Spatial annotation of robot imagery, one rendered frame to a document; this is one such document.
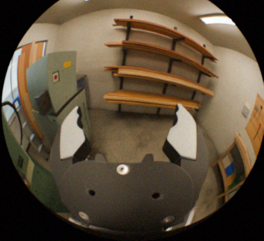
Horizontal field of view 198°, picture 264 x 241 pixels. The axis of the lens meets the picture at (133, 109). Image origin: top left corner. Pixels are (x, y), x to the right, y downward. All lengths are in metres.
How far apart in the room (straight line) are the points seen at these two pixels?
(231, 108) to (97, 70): 3.30
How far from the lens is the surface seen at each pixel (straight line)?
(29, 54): 2.31
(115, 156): 1.44
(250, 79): 2.58
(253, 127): 2.42
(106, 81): 2.00
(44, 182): 0.96
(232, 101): 2.54
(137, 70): 1.44
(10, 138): 0.81
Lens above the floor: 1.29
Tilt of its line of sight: 32 degrees down
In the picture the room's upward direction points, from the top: 9 degrees clockwise
